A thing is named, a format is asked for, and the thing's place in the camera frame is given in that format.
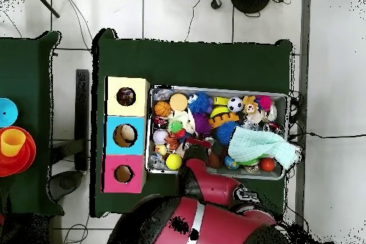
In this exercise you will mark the mint green cloth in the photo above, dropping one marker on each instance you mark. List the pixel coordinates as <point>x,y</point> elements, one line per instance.
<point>257,145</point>

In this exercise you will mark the colourful polka dot cloth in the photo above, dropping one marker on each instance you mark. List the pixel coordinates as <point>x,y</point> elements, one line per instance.
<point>125,96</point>

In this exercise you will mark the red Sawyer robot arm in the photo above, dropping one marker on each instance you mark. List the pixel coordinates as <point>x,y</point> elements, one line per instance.
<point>214,224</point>

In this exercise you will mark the wooden box with three holes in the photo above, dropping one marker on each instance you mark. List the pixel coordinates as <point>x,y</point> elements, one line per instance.
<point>137,146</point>

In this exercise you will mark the blue spiky ball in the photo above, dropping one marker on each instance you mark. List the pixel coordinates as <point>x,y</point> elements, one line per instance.
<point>224,132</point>

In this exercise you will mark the orange toy vehicle with wheels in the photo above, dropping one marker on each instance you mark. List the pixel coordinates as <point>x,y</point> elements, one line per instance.
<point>223,118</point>

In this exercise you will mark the toy baseball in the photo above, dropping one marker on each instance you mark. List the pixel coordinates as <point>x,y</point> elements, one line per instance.
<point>160,137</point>

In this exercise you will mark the orange foam disc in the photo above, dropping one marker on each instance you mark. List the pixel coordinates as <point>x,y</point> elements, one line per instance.
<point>178,101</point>

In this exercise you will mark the toy basketball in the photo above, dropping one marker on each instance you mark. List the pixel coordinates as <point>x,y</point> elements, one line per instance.
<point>162,108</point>

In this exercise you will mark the toy soccer ball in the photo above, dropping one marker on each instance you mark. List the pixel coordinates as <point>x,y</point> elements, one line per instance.
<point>235,104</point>

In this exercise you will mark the small orange ball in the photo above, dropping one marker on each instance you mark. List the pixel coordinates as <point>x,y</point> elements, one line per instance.
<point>267,164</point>

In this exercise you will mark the dark green table cloth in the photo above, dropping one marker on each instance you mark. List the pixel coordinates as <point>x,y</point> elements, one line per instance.
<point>25,69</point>
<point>200,63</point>

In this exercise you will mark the black floor stand foot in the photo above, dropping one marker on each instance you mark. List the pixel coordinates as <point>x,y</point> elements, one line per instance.
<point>82,98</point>

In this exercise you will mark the grey round floor base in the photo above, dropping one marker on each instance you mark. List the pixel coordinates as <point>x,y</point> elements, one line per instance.
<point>67,182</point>

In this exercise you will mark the black round stand base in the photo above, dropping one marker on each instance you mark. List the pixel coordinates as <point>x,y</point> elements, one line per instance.
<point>250,0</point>

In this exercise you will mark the yellow plastic cup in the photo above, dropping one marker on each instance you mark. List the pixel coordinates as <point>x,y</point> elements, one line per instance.
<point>13,143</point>

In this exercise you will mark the orange bowl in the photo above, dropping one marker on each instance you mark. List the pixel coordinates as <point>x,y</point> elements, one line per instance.
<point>11,166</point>

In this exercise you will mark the blue bowl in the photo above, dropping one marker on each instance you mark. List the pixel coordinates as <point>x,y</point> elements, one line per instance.
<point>7,112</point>

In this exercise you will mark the black tripod leg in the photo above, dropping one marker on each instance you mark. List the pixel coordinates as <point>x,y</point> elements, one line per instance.
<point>45,4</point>

